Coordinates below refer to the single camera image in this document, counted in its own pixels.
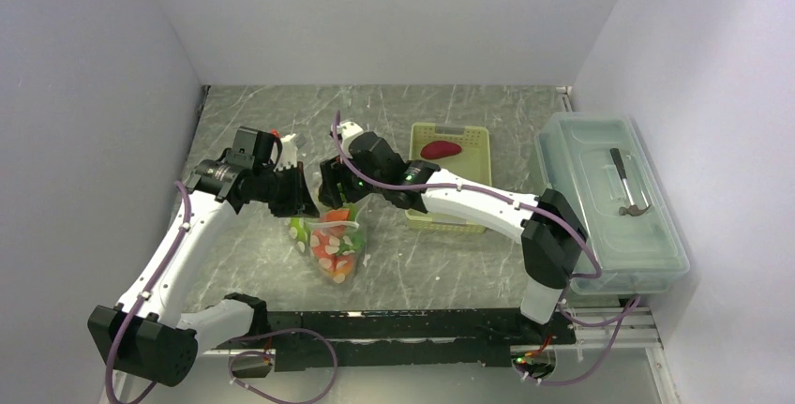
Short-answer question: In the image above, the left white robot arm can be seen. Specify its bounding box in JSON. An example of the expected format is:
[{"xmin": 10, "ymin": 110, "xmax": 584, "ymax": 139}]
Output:
[{"xmin": 87, "ymin": 127, "xmax": 319, "ymax": 387}]

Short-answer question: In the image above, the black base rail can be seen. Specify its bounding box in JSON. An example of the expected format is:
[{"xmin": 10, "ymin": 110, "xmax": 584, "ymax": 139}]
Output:
[{"xmin": 206, "ymin": 308, "xmax": 577, "ymax": 372}]

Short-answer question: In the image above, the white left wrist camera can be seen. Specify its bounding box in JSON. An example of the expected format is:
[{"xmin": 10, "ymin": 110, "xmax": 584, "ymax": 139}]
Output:
[{"xmin": 271, "ymin": 133, "xmax": 306, "ymax": 171}]

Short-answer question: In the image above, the clear plastic storage box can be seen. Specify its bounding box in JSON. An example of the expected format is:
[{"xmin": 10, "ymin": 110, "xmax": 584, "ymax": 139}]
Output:
[{"xmin": 536, "ymin": 112, "xmax": 690, "ymax": 295}]

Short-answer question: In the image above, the orange peach toy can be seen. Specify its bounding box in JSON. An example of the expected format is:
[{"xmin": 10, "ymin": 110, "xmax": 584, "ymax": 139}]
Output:
[{"xmin": 317, "ymin": 255, "xmax": 356, "ymax": 284}]

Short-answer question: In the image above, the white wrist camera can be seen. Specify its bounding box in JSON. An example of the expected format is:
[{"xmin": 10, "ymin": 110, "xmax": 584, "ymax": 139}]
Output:
[
  {"xmin": 271, "ymin": 133, "xmax": 306, "ymax": 171},
  {"xmin": 336, "ymin": 120, "xmax": 365, "ymax": 145}
]

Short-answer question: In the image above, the green perforated plastic basket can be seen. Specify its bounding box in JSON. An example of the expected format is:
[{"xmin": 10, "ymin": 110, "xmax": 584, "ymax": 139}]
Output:
[{"xmin": 405, "ymin": 123, "xmax": 492, "ymax": 233}]

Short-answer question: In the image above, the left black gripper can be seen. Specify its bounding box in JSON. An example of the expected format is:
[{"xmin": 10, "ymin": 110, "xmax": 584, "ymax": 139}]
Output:
[{"xmin": 254, "ymin": 161, "xmax": 320, "ymax": 218}]

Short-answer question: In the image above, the black handled hammer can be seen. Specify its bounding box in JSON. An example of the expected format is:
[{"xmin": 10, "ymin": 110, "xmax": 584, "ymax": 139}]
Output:
[{"xmin": 609, "ymin": 147, "xmax": 651, "ymax": 217}]

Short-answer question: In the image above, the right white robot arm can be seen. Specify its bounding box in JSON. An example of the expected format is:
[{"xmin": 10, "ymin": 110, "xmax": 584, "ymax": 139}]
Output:
[{"xmin": 319, "ymin": 122, "xmax": 587, "ymax": 343}]

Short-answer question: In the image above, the dark red sweet potato toy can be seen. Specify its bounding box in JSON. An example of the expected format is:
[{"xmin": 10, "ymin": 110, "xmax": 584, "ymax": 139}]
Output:
[{"xmin": 420, "ymin": 140, "xmax": 463, "ymax": 160}]

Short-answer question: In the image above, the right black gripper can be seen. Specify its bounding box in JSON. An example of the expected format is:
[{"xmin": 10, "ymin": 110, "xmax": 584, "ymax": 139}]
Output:
[{"xmin": 320, "ymin": 153, "xmax": 386, "ymax": 210}]

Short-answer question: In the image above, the clear polka dot zip bag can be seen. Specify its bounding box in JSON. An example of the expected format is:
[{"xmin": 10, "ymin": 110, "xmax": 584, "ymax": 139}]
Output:
[{"xmin": 287, "ymin": 202, "xmax": 367, "ymax": 284}]

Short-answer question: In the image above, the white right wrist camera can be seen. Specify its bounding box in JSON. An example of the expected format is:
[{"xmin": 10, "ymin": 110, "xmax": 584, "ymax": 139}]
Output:
[{"xmin": 336, "ymin": 120, "xmax": 365, "ymax": 145}]

